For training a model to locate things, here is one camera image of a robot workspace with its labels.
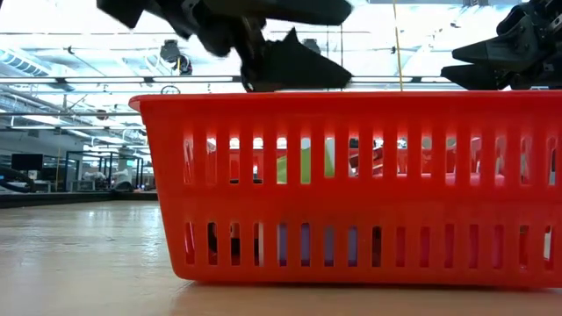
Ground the black background monitor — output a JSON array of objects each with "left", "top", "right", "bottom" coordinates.
[{"left": 11, "top": 153, "right": 44, "bottom": 172}]

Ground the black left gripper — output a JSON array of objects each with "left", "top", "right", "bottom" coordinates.
[{"left": 148, "top": 0, "right": 355, "bottom": 94}]

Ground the black aluminium table frame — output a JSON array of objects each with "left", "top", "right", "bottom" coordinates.
[{"left": 0, "top": 190, "right": 159, "bottom": 210}]

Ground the red slotted plastic basket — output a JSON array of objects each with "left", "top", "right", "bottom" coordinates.
[{"left": 127, "top": 90, "right": 562, "bottom": 289}]

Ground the lavender small box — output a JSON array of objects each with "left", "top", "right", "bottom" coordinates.
[{"left": 277, "top": 222, "right": 359, "bottom": 267}]

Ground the green small box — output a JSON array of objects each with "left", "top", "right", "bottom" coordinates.
[{"left": 276, "top": 147, "right": 335, "bottom": 184}]

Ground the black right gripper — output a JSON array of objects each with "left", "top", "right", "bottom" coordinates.
[{"left": 440, "top": 0, "right": 562, "bottom": 91}]

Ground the dark fixture with yellow cable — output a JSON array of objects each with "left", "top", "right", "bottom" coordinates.
[{"left": 176, "top": 53, "right": 194, "bottom": 76}]

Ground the grey ceiling light rail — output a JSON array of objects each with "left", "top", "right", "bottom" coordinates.
[{"left": 0, "top": 75, "right": 453, "bottom": 85}]

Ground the white background equipment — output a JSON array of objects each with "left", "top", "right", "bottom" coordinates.
[{"left": 83, "top": 169, "right": 133, "bottom": 190}]

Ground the black background workstation frame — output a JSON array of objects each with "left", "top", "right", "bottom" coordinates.
[{"left": 64, "top": 151, "right": 145, "bottom": 192}]

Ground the black item with white face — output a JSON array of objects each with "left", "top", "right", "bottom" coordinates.
[{"left": 207, "top": 221, "right": 265, "bottom": 267}]

